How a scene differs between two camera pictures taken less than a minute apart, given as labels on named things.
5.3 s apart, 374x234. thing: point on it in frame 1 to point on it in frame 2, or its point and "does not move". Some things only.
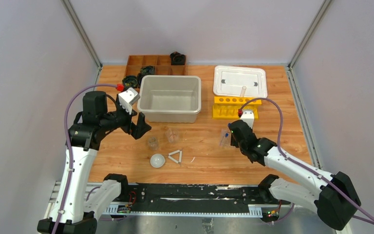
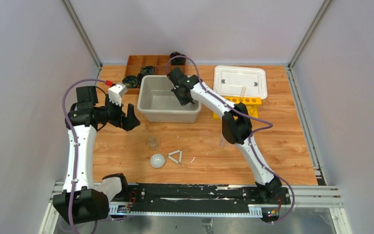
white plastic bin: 170,99 does not move
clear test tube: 243,91 does not move
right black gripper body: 234,143 to 184,100
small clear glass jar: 153,143 does not move
